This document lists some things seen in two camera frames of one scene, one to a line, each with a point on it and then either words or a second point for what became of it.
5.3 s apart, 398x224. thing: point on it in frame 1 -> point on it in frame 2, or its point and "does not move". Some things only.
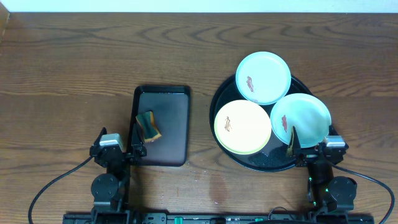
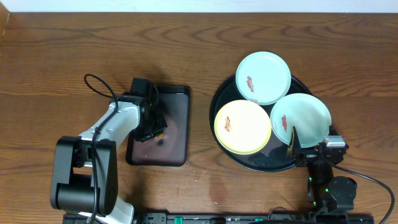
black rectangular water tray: [170, 107] does not move
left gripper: [125, 155] -> [150, 132]
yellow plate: [242, 127] does not move
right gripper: [307, 156] does not move
